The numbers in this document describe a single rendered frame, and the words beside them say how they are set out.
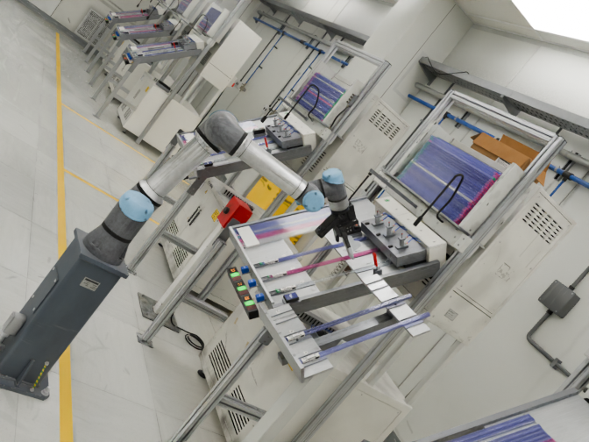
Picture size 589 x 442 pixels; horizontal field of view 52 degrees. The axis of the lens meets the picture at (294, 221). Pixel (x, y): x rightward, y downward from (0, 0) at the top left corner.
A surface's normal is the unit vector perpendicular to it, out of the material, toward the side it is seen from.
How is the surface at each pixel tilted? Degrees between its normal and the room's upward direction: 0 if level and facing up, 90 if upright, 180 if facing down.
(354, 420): 90
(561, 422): 44
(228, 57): 90
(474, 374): 90
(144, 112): 90
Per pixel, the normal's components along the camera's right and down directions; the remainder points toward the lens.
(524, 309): -0.71, -0.47
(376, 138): 0.33, 0.42
